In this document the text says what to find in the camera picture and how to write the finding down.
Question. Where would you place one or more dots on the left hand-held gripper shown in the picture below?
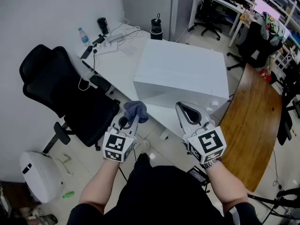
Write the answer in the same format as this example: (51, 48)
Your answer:
(114, 144)

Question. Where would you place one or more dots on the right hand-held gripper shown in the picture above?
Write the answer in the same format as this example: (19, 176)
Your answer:
(208, 142)

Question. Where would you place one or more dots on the dark blue cloth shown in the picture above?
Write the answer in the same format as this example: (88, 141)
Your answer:
(137, 109)

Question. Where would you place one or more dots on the large white box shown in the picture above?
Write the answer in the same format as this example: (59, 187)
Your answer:
(180, 64)

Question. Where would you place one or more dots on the person's right forearm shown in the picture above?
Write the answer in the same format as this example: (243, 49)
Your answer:
(225, 186)

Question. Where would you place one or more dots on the person's left forearm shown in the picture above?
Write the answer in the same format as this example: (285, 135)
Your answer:
(98, 186)

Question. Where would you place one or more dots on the person's white shoe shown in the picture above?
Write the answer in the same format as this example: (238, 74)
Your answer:
(145, 146)

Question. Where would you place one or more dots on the silver wristwatch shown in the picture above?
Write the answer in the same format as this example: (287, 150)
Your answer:
(209, 164)

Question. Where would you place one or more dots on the black device with screen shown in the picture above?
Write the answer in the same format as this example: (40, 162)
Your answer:
(197, 174)

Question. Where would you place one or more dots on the brown wooden table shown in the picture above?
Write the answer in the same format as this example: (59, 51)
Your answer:
(253, 116)

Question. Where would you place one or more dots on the person's black clothes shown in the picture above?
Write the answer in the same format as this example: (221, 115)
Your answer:
(159, 196)

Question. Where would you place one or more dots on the black high-back office chair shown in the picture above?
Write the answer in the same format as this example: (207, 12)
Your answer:
(58, 83)

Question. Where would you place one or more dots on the black smartphone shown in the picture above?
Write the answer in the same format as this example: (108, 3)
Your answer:
(86, 52)

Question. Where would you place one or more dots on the red bag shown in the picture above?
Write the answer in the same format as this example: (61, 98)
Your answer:
(265, 72)

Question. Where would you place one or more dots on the grey power strip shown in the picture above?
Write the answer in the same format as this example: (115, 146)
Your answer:
(116, 38)

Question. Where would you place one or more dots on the small green object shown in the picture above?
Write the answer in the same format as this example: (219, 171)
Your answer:
(68, 194)

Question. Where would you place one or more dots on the black office chair with jacket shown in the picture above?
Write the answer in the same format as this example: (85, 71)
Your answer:
(253, 46)

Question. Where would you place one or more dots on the large black drinking bottle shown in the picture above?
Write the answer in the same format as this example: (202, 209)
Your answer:
(156, 28)

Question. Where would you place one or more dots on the black mesh office chair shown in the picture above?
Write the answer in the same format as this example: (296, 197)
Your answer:
(286, 116)

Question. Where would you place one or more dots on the clear plastic water bottle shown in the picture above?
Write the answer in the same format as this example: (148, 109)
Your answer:
(84, 37)

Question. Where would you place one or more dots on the white rounded appliance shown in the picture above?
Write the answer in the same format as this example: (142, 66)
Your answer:
(42, 177)

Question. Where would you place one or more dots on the small black tumbler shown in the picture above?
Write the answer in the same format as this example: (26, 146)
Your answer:
(103, 26)

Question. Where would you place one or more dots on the black swivel office chair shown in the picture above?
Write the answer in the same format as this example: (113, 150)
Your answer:
(208, 10)

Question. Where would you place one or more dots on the white office desk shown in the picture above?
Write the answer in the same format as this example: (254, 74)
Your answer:
(227, 5)

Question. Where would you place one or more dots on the black tripod stand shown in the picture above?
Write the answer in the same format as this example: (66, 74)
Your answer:
(274, 201)

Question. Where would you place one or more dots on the colourful cartoon pillow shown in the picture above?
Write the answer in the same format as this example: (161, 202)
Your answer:
(273, 26)

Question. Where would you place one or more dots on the dark brown box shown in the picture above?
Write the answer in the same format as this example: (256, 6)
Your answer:
(16, 193)

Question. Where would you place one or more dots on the computer monitor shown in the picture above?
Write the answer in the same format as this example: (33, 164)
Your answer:
(267, 7)

